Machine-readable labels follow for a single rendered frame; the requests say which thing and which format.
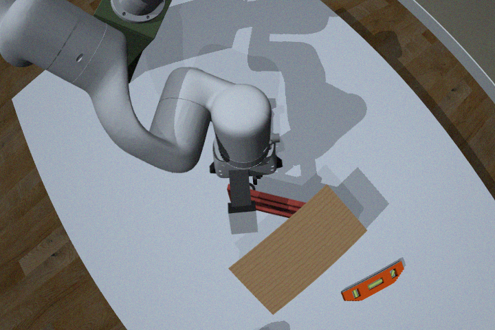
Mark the orange spirit level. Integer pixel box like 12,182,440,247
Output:
341,261,404,301

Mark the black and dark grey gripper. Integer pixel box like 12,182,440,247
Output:
210,137,283,185

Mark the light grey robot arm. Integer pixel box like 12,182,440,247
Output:
0,0,280,234

